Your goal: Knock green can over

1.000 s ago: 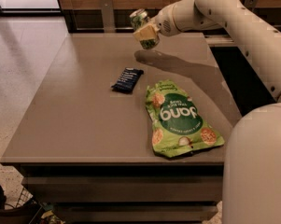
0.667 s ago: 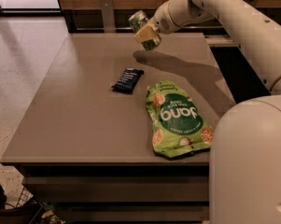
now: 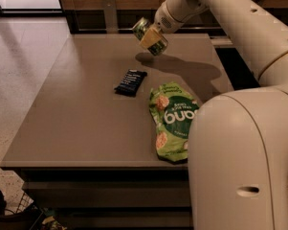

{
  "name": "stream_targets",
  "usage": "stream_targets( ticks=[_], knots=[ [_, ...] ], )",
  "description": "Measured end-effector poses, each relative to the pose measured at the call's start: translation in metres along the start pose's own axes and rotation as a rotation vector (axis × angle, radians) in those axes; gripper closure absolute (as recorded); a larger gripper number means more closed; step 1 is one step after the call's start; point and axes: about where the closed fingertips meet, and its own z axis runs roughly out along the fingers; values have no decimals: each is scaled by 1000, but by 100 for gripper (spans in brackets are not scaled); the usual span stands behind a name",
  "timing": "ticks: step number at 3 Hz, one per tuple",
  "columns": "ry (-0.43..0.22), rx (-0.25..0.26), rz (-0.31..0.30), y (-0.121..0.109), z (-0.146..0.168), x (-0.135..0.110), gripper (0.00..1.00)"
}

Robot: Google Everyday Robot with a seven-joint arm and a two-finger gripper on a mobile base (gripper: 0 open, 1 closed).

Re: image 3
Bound green soda can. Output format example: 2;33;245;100
132;17;168;56

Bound left metal bracket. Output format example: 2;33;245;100
101;0;119;34

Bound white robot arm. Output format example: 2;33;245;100
154;0;288;230

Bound green rice chips bag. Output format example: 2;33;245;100
149;82;199;163

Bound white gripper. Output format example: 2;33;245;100
140;1;185;49

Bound grey cabinet drawers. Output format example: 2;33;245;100
23;169;193;230

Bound dark basket with clutter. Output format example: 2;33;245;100
0;190;67;230

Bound dark blue snack bar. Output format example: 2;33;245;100
114;69;147;97

